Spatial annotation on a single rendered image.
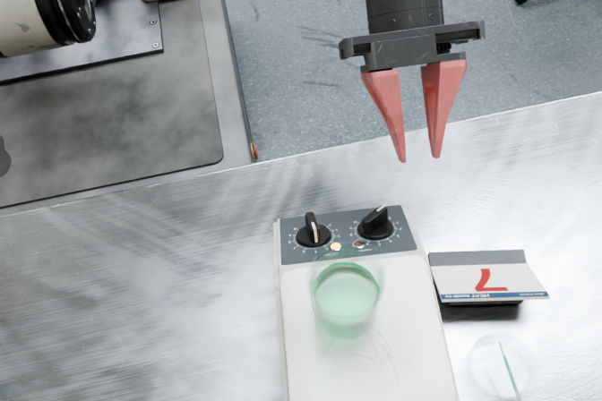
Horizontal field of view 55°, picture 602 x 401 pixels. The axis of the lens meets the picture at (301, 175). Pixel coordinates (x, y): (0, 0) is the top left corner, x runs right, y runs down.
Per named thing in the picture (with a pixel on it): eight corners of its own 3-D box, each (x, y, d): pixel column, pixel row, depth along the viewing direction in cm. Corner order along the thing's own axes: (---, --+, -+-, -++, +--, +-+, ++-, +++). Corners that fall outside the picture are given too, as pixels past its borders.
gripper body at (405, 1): (488, 45, 42) (479, -63, 41) (347, 63, 42) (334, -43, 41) (462, 50, 48) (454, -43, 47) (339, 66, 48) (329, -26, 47)
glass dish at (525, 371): (455, 345, 52) (460, 339, 50) (515, 331, 52) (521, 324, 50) (478, 410, 49) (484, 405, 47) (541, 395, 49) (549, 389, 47)
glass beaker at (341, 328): (338, 362, 43) (336, 331, 36) (297, 303, 46) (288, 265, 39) (401, 315, 45) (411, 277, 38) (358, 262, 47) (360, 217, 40)
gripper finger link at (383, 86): (477, 159, 43) (467, 29, 41) (381, 172, 43) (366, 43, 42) (452, 149, 50) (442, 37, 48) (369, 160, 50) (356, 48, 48)
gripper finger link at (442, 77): (477, 159, 43) (466, 29, 41) (380, 172, 43) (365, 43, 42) (451, 149, 50) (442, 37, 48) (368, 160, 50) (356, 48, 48)
